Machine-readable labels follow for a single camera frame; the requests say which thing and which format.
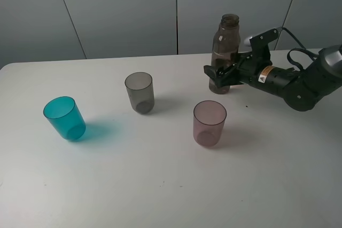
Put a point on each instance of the pink translucent cup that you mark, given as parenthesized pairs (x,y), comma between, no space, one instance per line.
(208,121)

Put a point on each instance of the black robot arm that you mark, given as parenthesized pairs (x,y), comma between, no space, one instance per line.
(301,88)

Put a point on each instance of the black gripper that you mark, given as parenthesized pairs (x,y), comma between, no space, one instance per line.
(263,76)

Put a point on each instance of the teal translucent cup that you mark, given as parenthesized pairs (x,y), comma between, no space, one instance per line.
(64,115)

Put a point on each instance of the grey translucent cup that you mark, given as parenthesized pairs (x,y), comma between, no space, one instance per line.
(139,87)

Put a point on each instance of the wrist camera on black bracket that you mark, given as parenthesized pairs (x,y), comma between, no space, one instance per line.
(260,42)

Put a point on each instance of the brown translucent water bottle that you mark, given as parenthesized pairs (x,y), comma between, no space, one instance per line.
(226,41)

